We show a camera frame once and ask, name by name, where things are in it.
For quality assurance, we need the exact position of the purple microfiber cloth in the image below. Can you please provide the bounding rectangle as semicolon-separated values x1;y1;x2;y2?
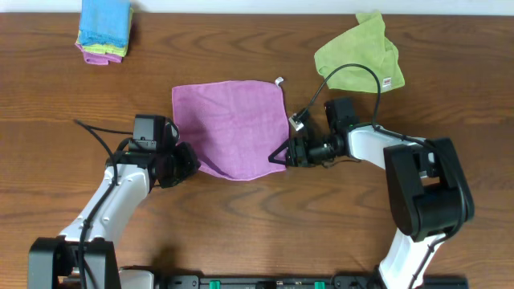
171;80;289;181

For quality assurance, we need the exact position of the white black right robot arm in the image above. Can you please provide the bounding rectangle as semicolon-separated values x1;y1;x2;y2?
268;98;475;288

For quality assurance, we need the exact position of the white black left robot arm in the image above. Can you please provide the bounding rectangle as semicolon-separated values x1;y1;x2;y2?
27;115;200;288

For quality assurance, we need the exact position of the crumpled green cloth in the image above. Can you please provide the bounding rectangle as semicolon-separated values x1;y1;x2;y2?
314;11;406;93

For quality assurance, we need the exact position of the folded green cloth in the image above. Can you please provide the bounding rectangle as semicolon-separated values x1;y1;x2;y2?
75;31;129;57

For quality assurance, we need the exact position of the folded purple cloth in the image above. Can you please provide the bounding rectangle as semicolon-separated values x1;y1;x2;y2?
75;43;122;66

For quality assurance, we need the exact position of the folded blue cloth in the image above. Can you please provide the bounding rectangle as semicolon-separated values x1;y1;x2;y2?
79;0;131;47

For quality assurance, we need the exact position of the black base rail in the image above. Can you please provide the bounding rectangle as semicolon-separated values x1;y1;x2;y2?
120;271;382;289

